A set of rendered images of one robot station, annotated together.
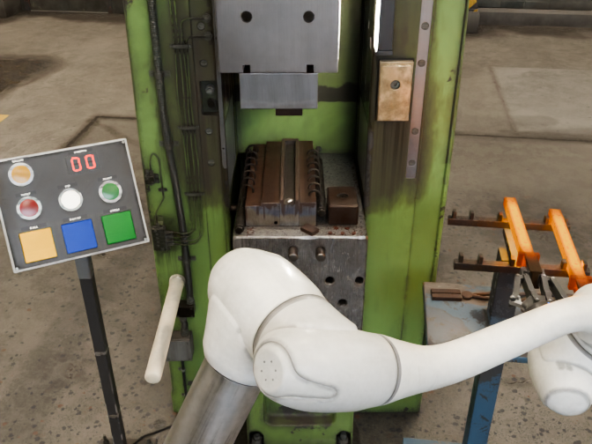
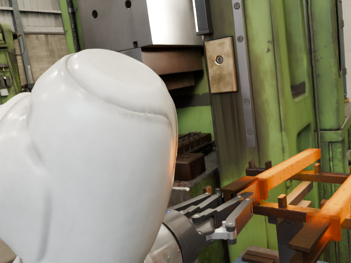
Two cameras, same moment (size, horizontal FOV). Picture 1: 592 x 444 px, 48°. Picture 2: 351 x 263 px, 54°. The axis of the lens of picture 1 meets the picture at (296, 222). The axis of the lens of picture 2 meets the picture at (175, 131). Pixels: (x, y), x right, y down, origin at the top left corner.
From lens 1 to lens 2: 1.22 m
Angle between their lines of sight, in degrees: 38
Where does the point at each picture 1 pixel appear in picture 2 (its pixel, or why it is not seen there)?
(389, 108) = (218, 81)
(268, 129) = (187, 127)
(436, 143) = (268, 112)
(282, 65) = (118, 45)
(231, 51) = (90, 41)
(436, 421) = not seen: outside the picture
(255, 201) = not seen: hidden behind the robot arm
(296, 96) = not seen: hidden behind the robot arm
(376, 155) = (219, 126)
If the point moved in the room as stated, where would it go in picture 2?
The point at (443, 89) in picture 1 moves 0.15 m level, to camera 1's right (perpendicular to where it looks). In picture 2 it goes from (265, 60) to (316, 52)
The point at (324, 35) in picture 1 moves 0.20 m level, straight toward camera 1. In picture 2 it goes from (139, 16) to (92, 11)
